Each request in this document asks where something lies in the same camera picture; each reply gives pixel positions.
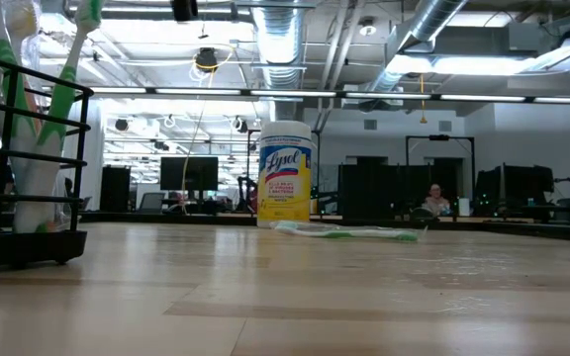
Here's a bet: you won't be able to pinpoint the green and white toothbrush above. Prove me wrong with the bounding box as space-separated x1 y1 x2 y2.
269 219 428 244
26 0 107 234
0 0 42 234

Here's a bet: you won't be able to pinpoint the Lysol wipes canister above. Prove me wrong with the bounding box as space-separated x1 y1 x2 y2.
255 120 315 230

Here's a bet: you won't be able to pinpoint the overhead light bar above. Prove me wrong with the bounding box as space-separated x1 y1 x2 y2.
89 86 570 105

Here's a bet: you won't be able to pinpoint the black partition screen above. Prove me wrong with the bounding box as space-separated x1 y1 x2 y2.
337 162 432 220

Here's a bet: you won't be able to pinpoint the black computer monitor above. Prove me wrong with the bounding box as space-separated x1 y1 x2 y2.
159 155 221 193

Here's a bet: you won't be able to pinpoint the gray office chair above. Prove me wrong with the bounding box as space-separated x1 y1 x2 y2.
139 191 167 214

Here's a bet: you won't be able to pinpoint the person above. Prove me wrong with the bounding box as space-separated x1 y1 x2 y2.
421 182 453 218

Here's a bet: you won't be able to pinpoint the black cabinet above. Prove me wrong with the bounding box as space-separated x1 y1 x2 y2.
99 165 132 213

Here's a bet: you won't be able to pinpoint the black workstation monitors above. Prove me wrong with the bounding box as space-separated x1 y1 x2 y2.
475 164 556 222

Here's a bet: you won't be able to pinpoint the black mesh caddy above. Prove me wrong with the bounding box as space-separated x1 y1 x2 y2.
0 48 94 271

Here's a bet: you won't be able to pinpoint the silver ventilation duct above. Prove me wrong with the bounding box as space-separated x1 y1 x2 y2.
363 0 469 108
252 0 306 123

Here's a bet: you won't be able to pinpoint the ceiling reel with yellow cord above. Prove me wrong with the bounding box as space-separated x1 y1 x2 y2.
179 44 238 215

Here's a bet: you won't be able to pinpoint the yellow hanging pull cord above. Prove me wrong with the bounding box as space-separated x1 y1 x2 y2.
418 73 428 126

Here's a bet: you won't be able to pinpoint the black gantry frame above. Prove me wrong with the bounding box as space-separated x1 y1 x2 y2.
405 133 476 219

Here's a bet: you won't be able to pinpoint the black overhead camera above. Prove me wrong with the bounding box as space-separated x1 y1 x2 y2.
170 0 200 24

